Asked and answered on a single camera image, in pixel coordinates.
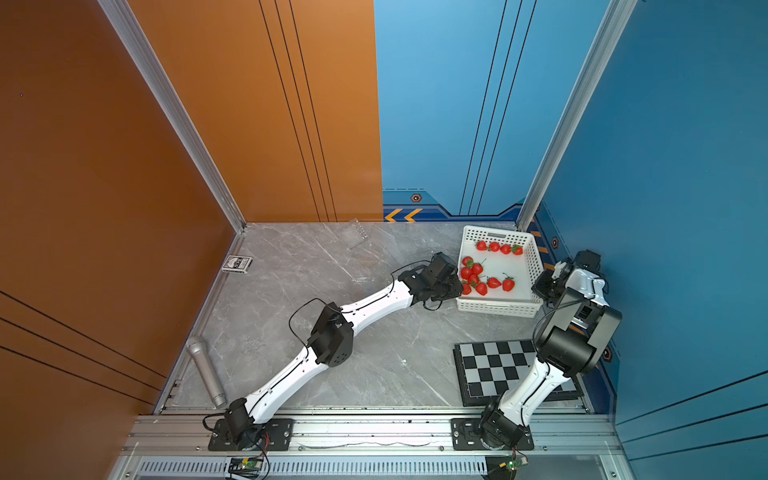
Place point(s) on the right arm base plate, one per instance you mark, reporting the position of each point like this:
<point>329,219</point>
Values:
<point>472,434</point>

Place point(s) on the aluminium front rail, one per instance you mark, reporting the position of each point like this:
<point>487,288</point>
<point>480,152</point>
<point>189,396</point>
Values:
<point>379,432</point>

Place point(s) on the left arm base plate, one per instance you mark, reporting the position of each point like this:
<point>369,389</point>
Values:
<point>274,436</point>

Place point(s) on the clear clamshell near wall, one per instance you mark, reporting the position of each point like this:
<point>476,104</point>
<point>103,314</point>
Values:
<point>354,234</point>

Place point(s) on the left green circuit board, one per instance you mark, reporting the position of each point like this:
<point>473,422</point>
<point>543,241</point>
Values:
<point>248,468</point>

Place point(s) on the strawberry five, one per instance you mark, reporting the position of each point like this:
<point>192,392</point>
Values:
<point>508,283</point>

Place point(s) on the aluminium corner post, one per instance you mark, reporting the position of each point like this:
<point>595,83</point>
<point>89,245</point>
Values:
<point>128,29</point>
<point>611,28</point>

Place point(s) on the white perforated plastic basket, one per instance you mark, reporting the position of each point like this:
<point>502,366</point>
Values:
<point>521,301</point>

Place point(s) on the right aluminium corner post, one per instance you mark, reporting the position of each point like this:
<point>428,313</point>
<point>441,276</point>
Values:
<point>611,28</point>

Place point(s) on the black white checkerboard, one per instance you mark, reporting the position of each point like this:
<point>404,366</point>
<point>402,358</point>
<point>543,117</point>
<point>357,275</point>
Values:
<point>486,370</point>

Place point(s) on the right green circuit board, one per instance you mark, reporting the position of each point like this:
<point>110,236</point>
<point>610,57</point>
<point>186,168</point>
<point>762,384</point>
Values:
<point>512,465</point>

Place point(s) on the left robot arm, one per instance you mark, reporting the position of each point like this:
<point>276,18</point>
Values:
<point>242,425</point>

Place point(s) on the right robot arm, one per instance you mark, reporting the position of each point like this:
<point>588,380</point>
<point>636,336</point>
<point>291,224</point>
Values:
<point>570,340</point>

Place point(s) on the clear plastic clamshell container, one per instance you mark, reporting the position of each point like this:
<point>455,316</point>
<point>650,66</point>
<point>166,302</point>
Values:
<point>371,268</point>

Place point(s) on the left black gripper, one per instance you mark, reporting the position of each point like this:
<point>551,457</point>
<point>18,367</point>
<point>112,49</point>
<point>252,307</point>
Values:
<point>457,286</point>

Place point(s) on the green circuit board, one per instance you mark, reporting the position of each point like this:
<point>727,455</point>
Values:
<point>248,468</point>
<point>512,465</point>

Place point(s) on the left aluminium corner post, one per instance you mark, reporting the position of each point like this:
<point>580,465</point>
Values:
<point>128,29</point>

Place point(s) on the grey metal cylinder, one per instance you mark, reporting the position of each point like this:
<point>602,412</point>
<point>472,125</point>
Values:
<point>197,349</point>

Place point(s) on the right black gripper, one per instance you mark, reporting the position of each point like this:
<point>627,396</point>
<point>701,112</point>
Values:
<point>542,286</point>

